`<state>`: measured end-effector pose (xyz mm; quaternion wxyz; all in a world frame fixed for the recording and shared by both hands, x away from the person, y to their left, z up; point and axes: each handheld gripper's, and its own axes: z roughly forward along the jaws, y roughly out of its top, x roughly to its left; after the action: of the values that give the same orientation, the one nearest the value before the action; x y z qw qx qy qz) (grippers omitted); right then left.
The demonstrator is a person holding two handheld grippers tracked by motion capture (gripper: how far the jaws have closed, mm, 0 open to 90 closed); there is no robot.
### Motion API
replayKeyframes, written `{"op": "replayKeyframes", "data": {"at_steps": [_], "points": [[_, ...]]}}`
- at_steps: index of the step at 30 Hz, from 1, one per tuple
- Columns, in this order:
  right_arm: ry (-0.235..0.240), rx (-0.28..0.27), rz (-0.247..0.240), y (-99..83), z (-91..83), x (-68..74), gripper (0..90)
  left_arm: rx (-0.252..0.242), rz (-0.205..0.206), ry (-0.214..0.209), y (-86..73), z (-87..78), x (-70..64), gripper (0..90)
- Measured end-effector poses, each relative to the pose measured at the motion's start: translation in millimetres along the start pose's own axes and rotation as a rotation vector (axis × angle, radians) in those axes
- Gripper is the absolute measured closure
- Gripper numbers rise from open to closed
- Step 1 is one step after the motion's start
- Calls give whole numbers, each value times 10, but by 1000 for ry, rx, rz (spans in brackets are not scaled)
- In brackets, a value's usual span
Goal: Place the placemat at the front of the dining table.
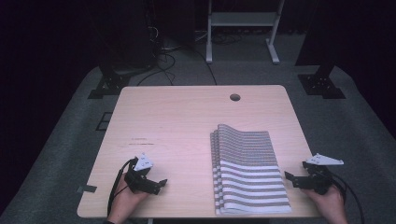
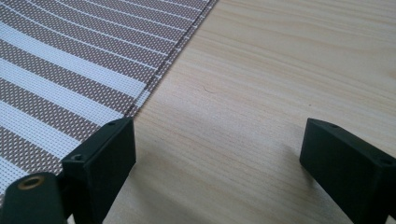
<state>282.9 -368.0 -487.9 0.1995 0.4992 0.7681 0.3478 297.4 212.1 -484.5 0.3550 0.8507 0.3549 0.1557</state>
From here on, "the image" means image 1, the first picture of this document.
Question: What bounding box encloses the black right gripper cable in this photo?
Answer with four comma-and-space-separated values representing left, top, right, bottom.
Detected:
323, 170, 366, 224

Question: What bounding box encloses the black floor outlet frame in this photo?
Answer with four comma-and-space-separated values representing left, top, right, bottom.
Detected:
94, 111, 114, 132

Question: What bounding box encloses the grey tape strip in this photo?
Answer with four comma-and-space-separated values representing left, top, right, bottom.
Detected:
76, 184, 98, 194

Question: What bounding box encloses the person's left hand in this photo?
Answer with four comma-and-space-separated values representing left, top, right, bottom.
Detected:
107, 182, 149, 224

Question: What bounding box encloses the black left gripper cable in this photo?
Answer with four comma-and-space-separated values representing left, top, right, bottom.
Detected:
106, 157, 139, 217

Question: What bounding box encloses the white metal stand frame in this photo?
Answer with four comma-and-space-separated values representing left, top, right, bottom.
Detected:
205, 0, 286, 65

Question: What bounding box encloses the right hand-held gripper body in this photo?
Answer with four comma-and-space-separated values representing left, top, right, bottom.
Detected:
301, 153, 345, 196

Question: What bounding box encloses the black straight floor cable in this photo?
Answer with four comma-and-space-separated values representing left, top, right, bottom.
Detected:
191, 46, 219, 87

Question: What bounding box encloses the black looped floor cable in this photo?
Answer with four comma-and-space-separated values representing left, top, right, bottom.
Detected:
135, 50, 177, 87

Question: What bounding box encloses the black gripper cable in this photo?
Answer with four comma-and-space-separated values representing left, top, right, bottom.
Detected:
106, 157, 139, 217
323, 170, 366, 224

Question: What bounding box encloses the grey white striped towel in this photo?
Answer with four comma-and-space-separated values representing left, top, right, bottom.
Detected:
215, 123, 292, 215

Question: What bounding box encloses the black metal stand base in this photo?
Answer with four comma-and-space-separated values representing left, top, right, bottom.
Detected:
87, 63, 133, 100
296, 60, 347, 100

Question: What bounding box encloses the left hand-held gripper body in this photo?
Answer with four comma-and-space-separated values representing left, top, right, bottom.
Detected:
123, 152, 157, 195

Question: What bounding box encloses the person's right hand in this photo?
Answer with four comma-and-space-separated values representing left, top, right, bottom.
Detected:
303, 186, 348, 224

